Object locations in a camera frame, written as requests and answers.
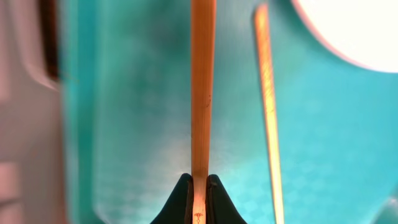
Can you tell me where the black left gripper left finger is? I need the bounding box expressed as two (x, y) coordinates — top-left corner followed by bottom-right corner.
(150, 173), (193, 224)

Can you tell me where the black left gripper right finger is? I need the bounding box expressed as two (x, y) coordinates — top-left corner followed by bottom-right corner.
(206, 174), (247, 224)

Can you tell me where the wooden chopstick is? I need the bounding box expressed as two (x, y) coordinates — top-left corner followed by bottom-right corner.
(191, 0), (216, 224)
(254, 3), (285, 224)

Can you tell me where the large pink plate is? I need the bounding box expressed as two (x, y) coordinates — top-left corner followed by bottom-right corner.
(291, 0), (397, 73)

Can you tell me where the grey plastic dish rack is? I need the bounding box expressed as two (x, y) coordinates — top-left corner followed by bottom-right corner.
(1, 0), (67, 223)

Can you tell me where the teal plastic tray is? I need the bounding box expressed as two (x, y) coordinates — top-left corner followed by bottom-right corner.
(58, 0), (397, 224)

